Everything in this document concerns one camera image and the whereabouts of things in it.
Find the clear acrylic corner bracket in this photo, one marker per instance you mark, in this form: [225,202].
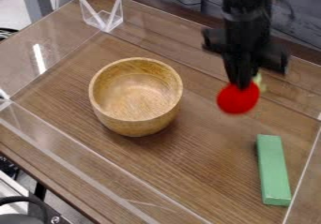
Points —
[103,20]

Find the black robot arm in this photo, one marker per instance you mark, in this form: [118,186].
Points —
[248,33]

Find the black clamp with bolt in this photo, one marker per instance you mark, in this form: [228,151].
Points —
[35,211]

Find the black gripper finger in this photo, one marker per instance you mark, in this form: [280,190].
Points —
[241,68]

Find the red plush strawberry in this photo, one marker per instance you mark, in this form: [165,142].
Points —
[236,101]

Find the light wooden bowl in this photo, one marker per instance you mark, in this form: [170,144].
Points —
[135,94]

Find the green rectangular block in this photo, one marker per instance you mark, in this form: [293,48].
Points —
[273,171]

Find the clear acrylic enclosure walls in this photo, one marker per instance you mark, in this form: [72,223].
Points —
[190,174]

